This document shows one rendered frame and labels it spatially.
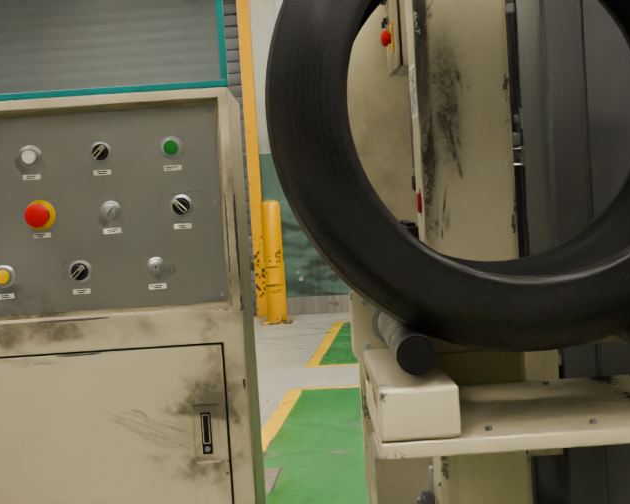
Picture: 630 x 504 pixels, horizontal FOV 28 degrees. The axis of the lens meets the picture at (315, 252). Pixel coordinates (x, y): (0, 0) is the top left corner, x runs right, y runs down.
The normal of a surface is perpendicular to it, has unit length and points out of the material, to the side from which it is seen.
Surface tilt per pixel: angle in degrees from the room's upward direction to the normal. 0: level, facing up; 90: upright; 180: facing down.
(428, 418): 90
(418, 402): 90
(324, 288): 90
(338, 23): 86
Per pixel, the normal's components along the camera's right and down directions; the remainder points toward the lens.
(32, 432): 0.01, 0.05
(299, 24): -0.70, -0.17
